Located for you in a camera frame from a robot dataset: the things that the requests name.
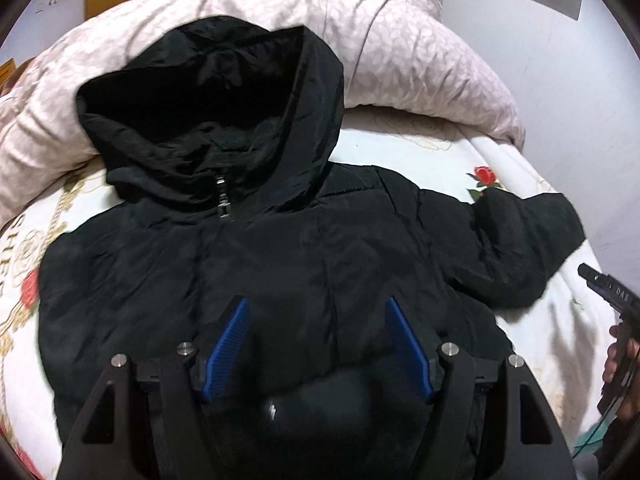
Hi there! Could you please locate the pink patterned duvet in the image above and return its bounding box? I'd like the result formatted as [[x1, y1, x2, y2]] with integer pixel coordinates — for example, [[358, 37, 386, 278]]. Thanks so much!
[[1, 0, 525, 222]]

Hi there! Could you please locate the black hooded puffer jacket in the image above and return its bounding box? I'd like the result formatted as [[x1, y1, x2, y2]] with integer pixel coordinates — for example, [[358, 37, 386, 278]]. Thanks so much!
[[37, 14, 587, 480]]

